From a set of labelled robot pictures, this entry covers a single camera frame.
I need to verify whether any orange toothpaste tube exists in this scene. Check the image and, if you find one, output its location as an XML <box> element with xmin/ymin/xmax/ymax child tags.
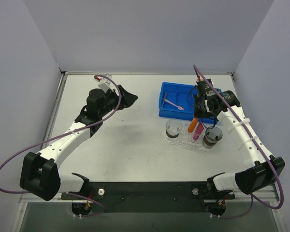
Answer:
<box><xmin>187</xmin><ymin>117</ymin><xmax>198</xmax><ymax>133</ymax></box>

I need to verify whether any pink toothpaste tube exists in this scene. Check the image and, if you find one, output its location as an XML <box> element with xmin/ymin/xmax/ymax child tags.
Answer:
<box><xmin>192</xmin><ymin>122</ymin><xmax>204</xmax><ymax>142</ymax></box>

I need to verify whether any blue tinted cup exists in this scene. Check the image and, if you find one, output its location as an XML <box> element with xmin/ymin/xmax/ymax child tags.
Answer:
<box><xmin>203</xmin><ymin>127</ymin><xmax>223</xmax><ymax>148</ymax></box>

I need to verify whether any clear textured acrylic stand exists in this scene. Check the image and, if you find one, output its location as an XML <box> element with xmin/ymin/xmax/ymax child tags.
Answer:
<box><xmin>182</xmin><ymin>123</ymin><xmax>204</xmax><ymax>148</ymax></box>

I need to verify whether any clear cup brown band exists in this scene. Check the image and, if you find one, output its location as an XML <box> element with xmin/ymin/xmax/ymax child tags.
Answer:
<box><xmin>166</xmin><ymin>119</ymin><xmax>183</xmax><ymax>139</ymax></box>

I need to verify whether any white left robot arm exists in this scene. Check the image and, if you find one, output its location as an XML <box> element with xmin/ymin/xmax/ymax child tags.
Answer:
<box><xmin>20</xmin><ymin>85</ymin><xmax>138</xmax><ymax>201</ymax></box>

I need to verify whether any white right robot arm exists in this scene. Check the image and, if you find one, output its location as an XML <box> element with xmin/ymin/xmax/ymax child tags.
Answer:
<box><xmin>194</xmin><ymin>79</ymin><xmax>285</xmax><ymax>195</ymax></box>

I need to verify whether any pink toothbrush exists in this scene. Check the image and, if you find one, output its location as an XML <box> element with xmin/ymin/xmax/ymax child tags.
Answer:
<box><xmin>166</xmin><ymin>99</ymin><xmax>184</xmax><ymax>111</ymax></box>

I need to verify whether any clear textured oval tray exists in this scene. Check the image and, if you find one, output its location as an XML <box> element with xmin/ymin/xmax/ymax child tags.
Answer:
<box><xmin>164</xmin><ymin>123</ymin><xmax>216</xmax><ymax>152</ymax></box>

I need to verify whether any grey toothbrush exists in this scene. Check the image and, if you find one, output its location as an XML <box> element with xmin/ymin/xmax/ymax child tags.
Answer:
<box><xmin>161</xmin><ymin>92</ymin><xmax>168</xmax><ymax>108</ymax></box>

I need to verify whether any blue plastic divided bin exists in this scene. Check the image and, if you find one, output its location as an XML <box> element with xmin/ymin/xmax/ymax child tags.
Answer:
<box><xmin>157</xmin><ymin>82</ymin><xmax>220</xmax><ymax>121</ymax></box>

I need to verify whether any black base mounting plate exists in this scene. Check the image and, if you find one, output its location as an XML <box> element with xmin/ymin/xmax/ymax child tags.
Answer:
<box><xmin>60</xmin><ymin>181</ymin><xmax>235</xmax><ymax>213</ymax></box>

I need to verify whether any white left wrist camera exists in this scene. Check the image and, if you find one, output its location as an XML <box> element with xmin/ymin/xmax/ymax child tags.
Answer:
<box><xmin>94</xmin><ymin>76</ymin><xmax>111</xmax><ymax>92</ymax></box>

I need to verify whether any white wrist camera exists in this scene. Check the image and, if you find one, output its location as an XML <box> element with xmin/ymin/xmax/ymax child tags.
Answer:
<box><xmin>94</xmin><ymin>76</ymin><xmax>111</xmax><ymax>92</ymax></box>
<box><xmin>196</xmin><ymin>74</ymin><xmax>203</xmax><ymax>87</ymax></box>

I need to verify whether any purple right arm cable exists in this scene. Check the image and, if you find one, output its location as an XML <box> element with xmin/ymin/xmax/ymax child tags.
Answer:
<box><xmin>193</xmin><ymin>64</ymin><xmax>285</xmax><ymax>219</ymax></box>

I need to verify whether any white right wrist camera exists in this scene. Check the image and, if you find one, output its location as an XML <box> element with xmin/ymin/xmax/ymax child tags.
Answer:
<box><xmin>196</xmin><ymin>74</ymin><xmax>203</xmax><ymax>87</ymax></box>

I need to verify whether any aluminium frame rail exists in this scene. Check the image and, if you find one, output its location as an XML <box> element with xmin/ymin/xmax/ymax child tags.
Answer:
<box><xmin>234</xmin><ymin>188</ymin><xmax>279</xmax><ymax>202</ymax></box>

